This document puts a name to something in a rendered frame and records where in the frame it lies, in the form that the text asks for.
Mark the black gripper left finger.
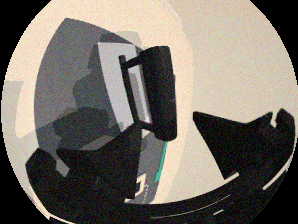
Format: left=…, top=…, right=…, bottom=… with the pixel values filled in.
left=56, top=119, right=142, bottom=200

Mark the teal small trowel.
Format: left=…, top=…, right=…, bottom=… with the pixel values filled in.
left=154, top=141, right=168, bottom=183

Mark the cream square tile with dark centre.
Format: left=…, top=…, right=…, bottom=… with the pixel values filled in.
left=134, top=173, right=146, bottom=196

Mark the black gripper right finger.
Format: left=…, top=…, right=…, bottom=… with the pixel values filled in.
left=193, top=112, right=273, bottom=180

